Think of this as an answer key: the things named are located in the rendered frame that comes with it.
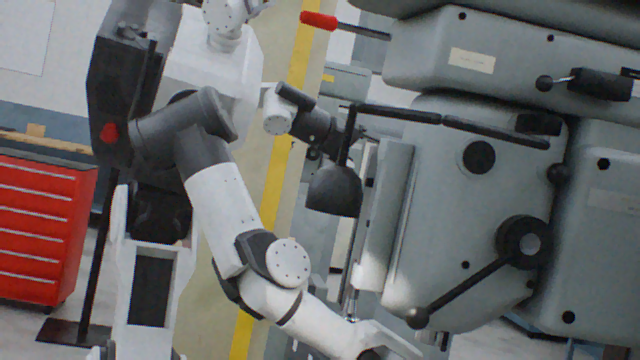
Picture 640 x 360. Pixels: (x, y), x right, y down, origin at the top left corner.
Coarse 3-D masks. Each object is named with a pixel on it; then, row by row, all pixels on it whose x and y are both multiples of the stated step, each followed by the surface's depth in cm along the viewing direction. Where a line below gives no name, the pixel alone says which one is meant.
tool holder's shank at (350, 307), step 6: (348, 288) 158; (354, 288) 158; (348, 294) 158; (354, 294) 158; (348, 300) 158; (354, 300) 158; (348, 306) 158; (354, 306) 158; (348, 312) 158; (354, 312) 158
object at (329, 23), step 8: (304, 16) 118; (312, 16) 118; (320, 16) 118; (328, 16) 119; (336, 16) 119; (312, 24) 119; (320, 24) 118; (328, 24) 118; (336, 24) 119; (344, 24) 119; (352, 24) 120; (352, 32) 120; (360, 32) 120; (368, 32) 120; (376, 32) 121; (384, 32) 121; (384, 40) 121
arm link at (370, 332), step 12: (360, 324) 131; (372, 324) 131; (360, 336) 129; (372, 336) 129; (384, 336) 129; (396, 336) 131; (348, 348) 128; (360, 348) 129; (396, 348) 130; (408, 348) 131
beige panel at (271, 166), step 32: (288, 0) 279; (320, 0) 281; (256, 32) 278; (288, 32) 280; (320, 32) 282; (288, 64) 281; (320, 64) 284; (256, 128) 281; (256, 160) 282; (288, 160) 284; (256, 192) 283; (288, 192) 286; (288, 224) 287; (192, 288) 282; (192, 320) 283; (224, 320) 285; (256, 320) 288; (192, 352) 284; (224, 352) 286; (256, 352) 289
